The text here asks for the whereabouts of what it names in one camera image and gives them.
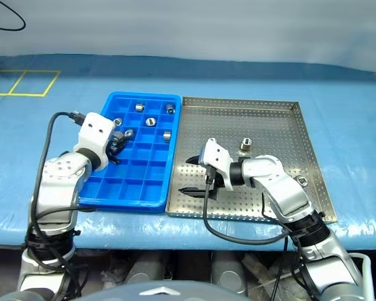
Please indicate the grey robot torso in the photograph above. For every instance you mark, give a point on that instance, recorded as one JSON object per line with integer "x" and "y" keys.
{"x": 175, "y": 291}

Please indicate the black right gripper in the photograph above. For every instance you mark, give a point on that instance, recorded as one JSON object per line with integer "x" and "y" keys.
{"x": 217, "y": 185}

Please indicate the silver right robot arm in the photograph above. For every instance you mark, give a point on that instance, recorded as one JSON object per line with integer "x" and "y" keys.
{"x": 285, "y": 188}

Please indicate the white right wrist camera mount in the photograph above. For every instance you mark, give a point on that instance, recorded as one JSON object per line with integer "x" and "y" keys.
{"x": 217, "y": 156}

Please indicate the grey rounded cylinder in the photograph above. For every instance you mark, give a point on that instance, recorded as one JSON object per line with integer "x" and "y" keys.
{"x": 228, "y": 269}
{"x": 147, "y": 266}

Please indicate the metal roller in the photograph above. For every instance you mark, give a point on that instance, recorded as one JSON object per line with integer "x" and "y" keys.
{"x": 170, "y": 108}
{"x": 129, "y": 133}
{"x": 150, "y": 121}
{"x": 139, "y": 107}
{"x": 245, "y": 145}
{"x": 118, "y": 121}
{"x": 167, "y": 135}
{"x": 301, "y": 180}

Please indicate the blue plastic table cover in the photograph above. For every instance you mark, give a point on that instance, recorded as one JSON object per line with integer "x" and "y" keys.
{"x": 206, "y": 78}

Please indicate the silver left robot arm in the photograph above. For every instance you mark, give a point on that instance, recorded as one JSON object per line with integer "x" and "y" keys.
{"x": 56, "y": 182}

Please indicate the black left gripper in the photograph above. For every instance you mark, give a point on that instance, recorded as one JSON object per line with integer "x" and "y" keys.
{"x": 111, "y": 150}

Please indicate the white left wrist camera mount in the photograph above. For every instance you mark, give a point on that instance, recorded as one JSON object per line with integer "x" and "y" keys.
{"x": 94, "y": 135}

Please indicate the blue compartment tray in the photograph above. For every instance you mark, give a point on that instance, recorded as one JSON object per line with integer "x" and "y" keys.
{"x": 134, "y": 175}

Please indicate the perforated steel tray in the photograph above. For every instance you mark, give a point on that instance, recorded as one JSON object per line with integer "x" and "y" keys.
{"x": 269, "y": 125}

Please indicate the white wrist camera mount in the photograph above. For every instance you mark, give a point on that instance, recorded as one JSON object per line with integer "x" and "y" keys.
{"x": 217, "y": 156}
{"x": 94, "y": 135}

